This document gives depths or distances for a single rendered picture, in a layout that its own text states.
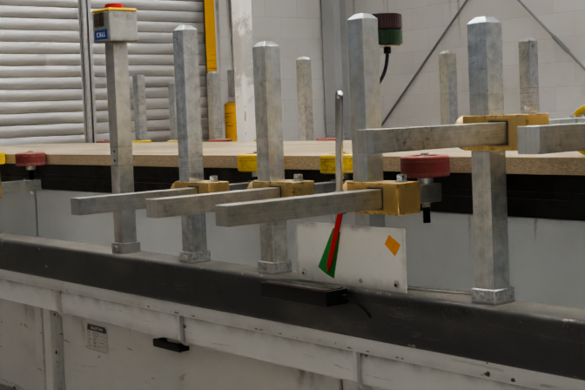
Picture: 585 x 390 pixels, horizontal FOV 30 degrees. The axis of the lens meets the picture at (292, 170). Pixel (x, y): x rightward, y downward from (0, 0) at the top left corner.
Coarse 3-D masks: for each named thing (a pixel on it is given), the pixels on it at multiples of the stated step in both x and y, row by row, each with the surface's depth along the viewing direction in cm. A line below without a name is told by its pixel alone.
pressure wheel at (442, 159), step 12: (408, 156) 178; (420, 156) 176; (432, 156) 175; (444, 156) 176; (408, 168) 176; (420, 168) 175; (432, 168) 175; (444, 168) 176; (420, 180) 178; (432, 180) 178
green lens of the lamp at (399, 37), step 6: (378, 30) 175; (384, 30) 175; (390, 30) 175; (396, 30) 175; (384, 36) 175; (390, 36) 175; (396, 36) 175; (402, 36) 177; (384, 42) 175; (390, 42) 175; (396, 42) 175; (402, 42) 177
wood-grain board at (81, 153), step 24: (48, 144) 442; (72, 144) 421; (96, 144) 404; (144, 144) 372; (168, 144) 357; (216, 144) 332; (240, 144) 321; (288, 144) 300; (312, 144) 291; (288, 168) 219; (312, 168) 213; (384, 168) 198; (456, 168) 185; (528, 168) 173; (552, 168) 169; (576, 168) 166
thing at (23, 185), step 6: (18, 180) 295; (24, 180) 294; (30, 180) 295; (36, 180) 296; (6, 186) 291; (12, 186) 292; (18, 186) 293; (24, 186) 294; (30, 186) 295; (36, 186) 296; (6, 192) 291; (12, 192) 292; (30, 192) 296
